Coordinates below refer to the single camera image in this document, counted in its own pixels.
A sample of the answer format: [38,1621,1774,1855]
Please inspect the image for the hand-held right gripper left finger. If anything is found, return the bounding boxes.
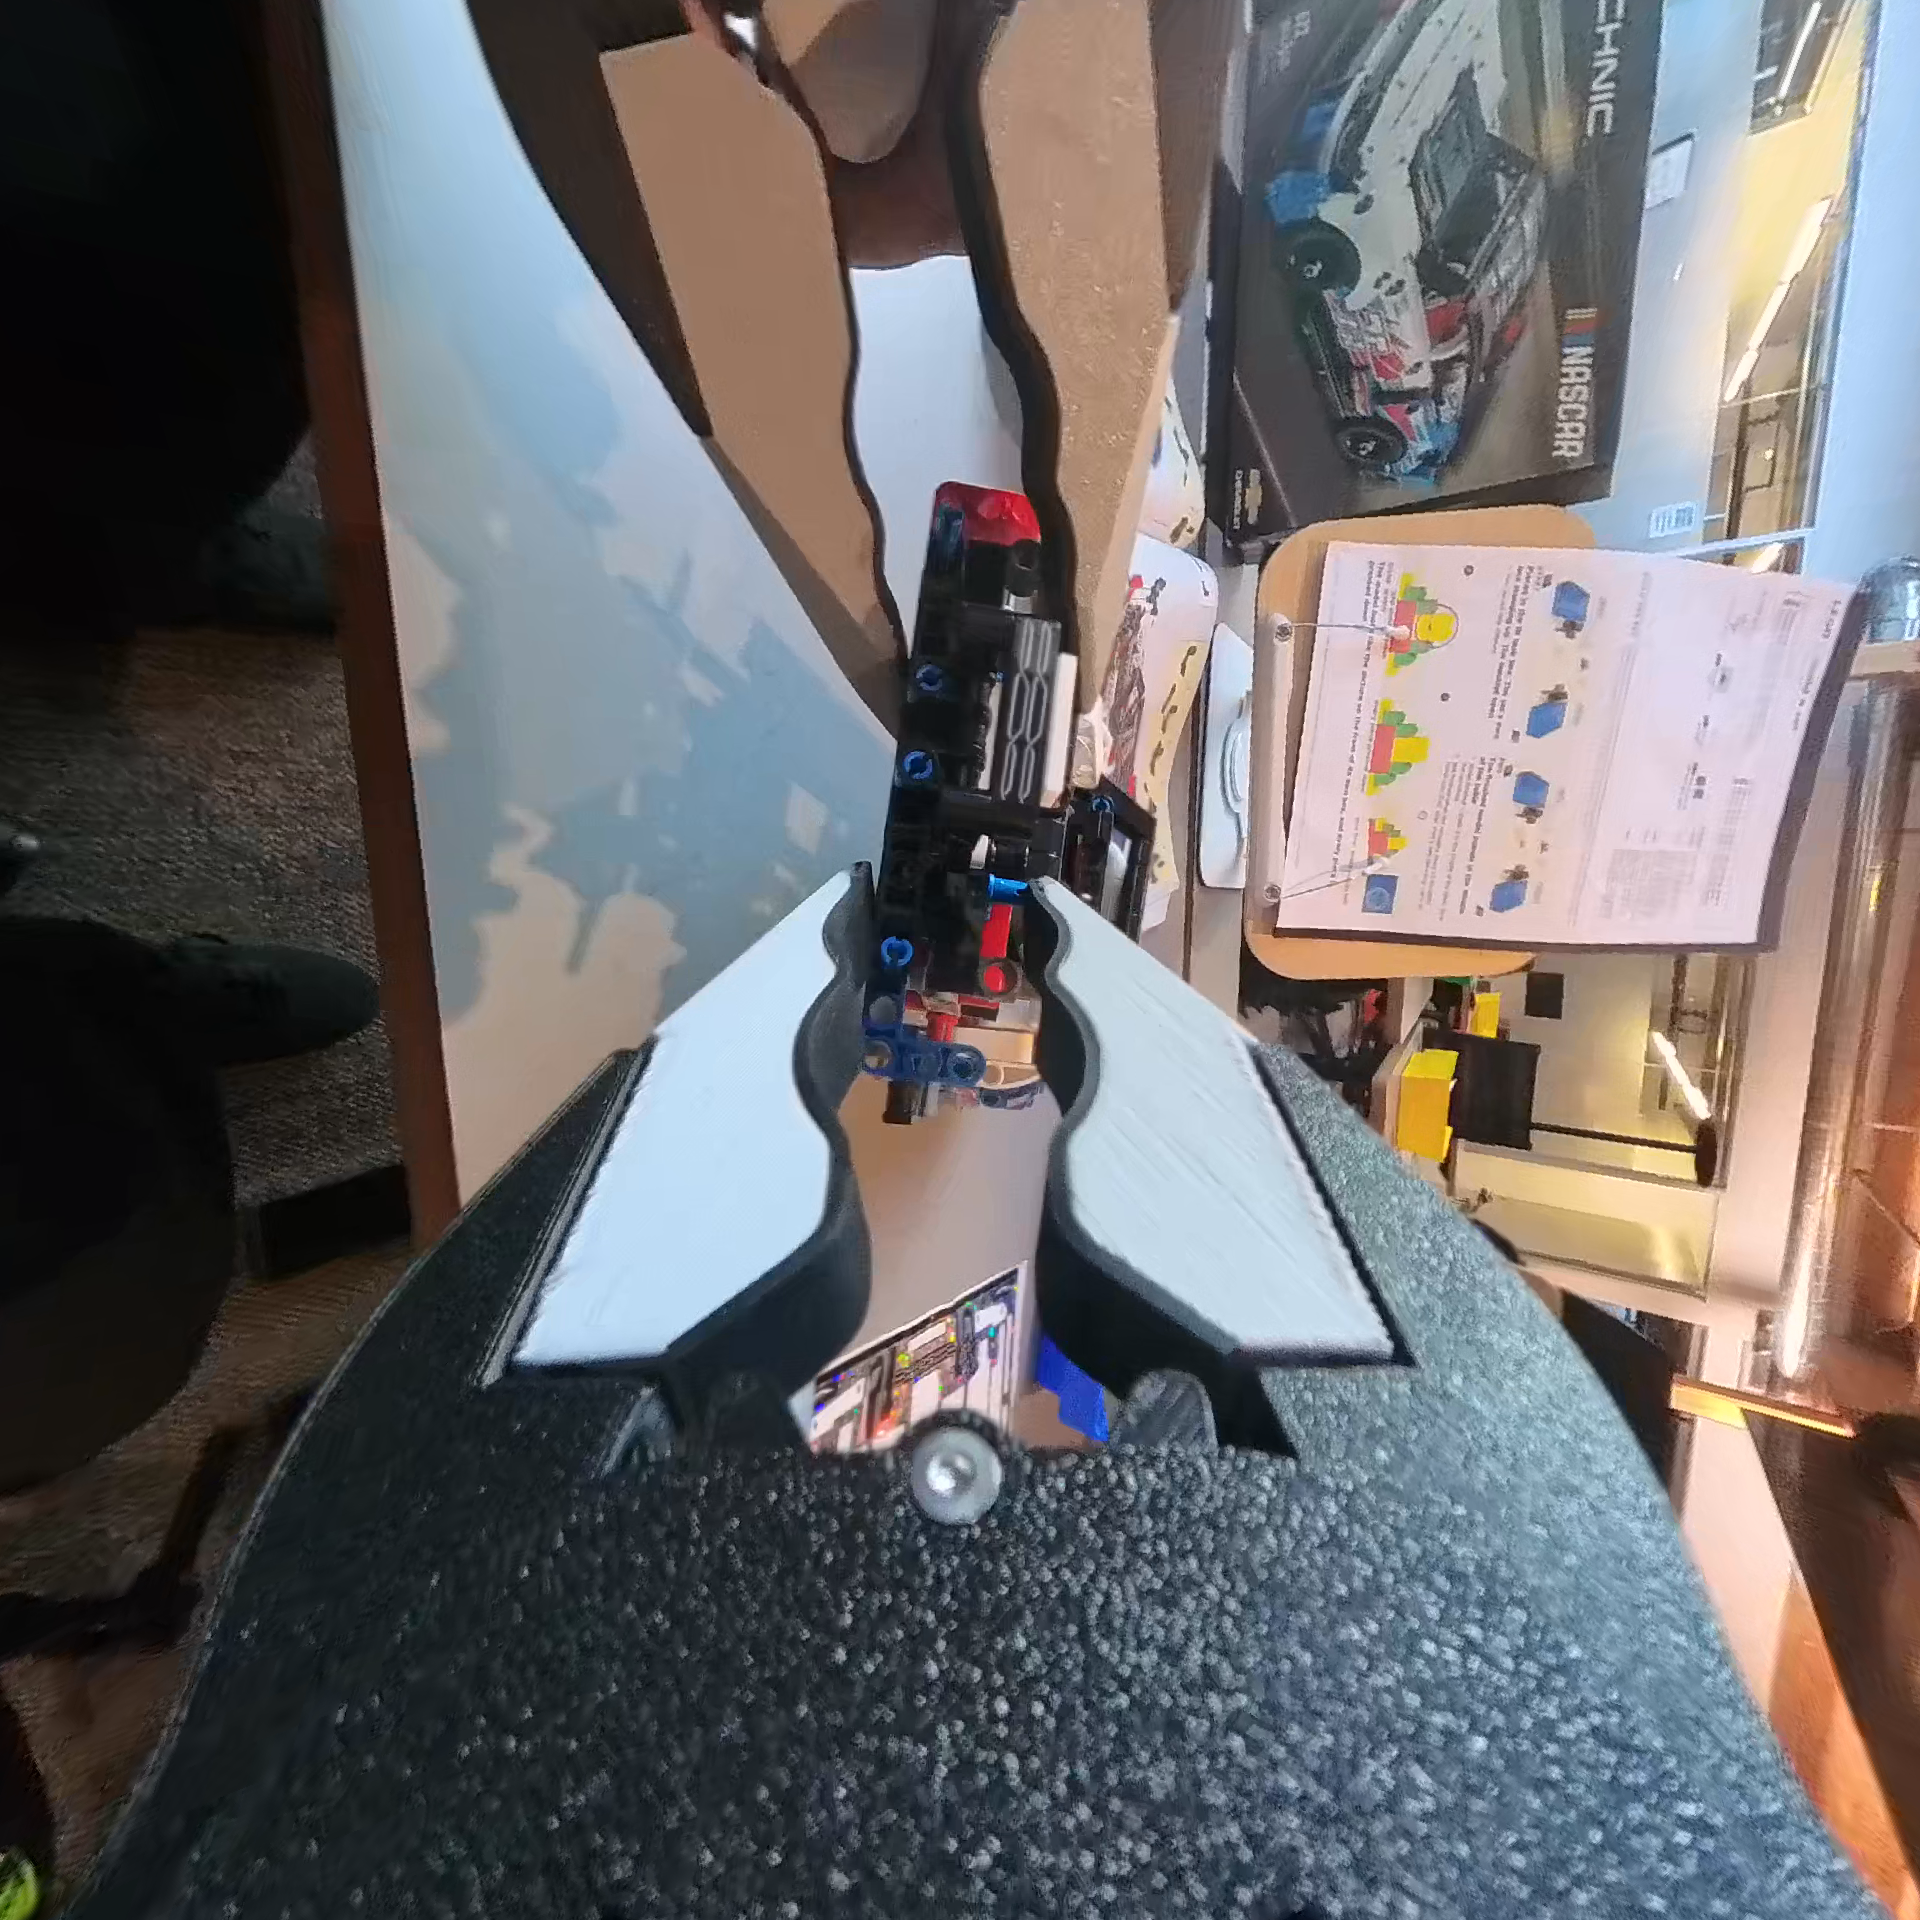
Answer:
[505,868,874,1373]

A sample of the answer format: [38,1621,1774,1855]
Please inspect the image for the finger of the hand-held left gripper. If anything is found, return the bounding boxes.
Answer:
[968,0,1190,669]
[598,6,922,716]

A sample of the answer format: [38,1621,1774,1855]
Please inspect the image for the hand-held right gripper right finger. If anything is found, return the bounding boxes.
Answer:
[1033,883,1400,1369]

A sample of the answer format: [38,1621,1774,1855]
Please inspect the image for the brick-built toy race car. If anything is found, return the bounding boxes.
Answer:
[861,481,1160,1122]

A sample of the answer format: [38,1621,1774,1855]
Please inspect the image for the person's left hand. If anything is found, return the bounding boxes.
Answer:
[781,0,965,167]

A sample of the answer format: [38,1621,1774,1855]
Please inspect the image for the blue plastic bin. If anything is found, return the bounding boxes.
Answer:
[1034,1334,1114,1450]

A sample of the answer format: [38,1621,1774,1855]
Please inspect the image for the holographic sticker sheet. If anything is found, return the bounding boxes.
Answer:
[802,1268,1037,1457]

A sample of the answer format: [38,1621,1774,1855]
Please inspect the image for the toy car set box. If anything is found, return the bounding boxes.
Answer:
[1209,0,1669,566]

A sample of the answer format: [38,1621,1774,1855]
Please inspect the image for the white rounded flat device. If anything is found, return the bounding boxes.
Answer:
[1193,620,1256,889]

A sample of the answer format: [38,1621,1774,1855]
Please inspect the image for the open instruction booklet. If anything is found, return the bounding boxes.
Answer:
[1111,532,1222,842]

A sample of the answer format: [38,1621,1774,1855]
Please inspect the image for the person's black shoe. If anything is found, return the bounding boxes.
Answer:
[156,926,380,1070]

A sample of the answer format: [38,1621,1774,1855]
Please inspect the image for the printed instruction paper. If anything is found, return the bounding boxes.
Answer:
[1273,540,1860,950]

